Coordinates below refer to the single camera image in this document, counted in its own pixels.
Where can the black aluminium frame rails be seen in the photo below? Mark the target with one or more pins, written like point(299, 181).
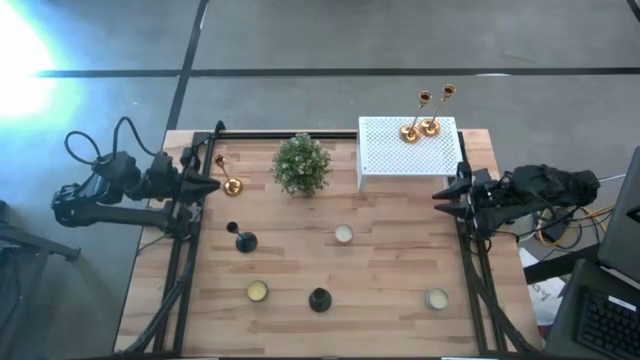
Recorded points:
point(175, 300)
point(482, 290)

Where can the black power brick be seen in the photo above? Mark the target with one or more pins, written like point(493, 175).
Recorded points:
point(556, 225)

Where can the orange patterned candle tin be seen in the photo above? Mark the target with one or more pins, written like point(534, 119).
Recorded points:
point(343, 233)

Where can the white perforated metal shelf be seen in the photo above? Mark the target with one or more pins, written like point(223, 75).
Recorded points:
point(395, 150)

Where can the black candlestick holder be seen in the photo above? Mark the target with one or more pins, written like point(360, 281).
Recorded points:
point(320, 300)
point(246, 242)

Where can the blue green patterned candle tin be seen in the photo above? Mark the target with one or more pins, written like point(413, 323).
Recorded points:
point(436, 298)

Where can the black aluminium cross rail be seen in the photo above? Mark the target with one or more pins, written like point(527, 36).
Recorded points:
point(280, 135)

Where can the dark grey laptop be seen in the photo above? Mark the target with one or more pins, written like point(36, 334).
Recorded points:
point(615, 310)

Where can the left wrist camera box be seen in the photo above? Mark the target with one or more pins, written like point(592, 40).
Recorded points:
point(188, 157)

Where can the gold candlestick holder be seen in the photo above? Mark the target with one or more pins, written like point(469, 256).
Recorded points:
point(410, 133)
point(232, 186)
point(431, 126)

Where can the white paper sheets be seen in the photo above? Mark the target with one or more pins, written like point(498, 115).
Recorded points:
point(542, 300)

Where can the dark floral candle tin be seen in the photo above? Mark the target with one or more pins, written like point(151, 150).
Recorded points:
point(257, 291)

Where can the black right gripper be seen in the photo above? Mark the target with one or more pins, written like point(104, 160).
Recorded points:
point(487, 200)

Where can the green potted plant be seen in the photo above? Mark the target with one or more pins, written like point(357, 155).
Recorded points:
point(301, 165)

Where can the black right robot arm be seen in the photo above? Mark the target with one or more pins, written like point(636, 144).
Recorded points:
point(550, 185)

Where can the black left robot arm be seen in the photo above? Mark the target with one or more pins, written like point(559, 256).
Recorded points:
point(115, 215)

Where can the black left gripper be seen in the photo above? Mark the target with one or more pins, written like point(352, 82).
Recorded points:
point(162, 177)

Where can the black tripod stand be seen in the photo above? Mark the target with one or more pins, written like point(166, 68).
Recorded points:
point(30, 242)

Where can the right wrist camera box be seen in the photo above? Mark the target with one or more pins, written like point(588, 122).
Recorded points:
point(482, 176)

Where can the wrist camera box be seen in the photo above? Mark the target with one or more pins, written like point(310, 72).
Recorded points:
point(188, 157)
point(482, 176)

